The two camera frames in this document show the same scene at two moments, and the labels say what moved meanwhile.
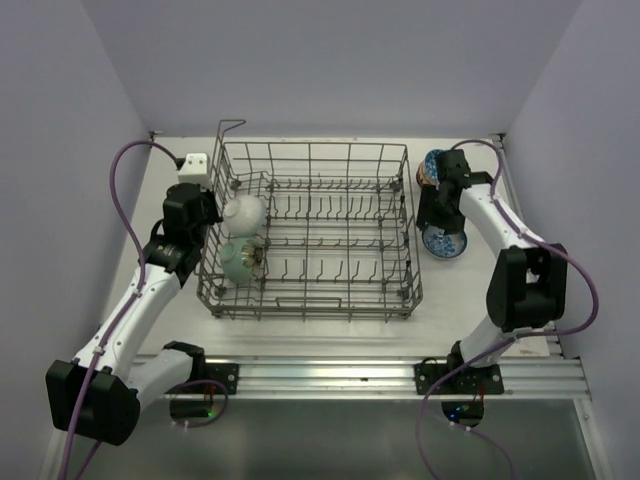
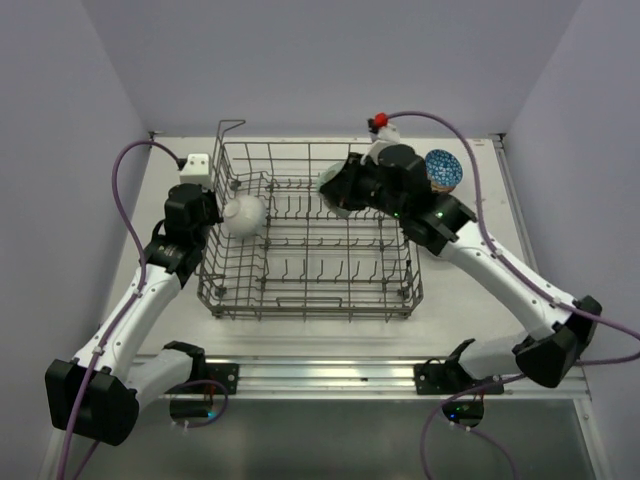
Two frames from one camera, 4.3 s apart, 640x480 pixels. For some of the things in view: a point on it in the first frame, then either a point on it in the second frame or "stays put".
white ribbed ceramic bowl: (244, 216) stays put
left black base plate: (225, 373) stays put
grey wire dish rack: (340, 242) stays put
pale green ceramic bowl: (232, 267) to (330, 176)
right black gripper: (452, 223) to (342, 191)
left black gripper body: (210, 214) stays put
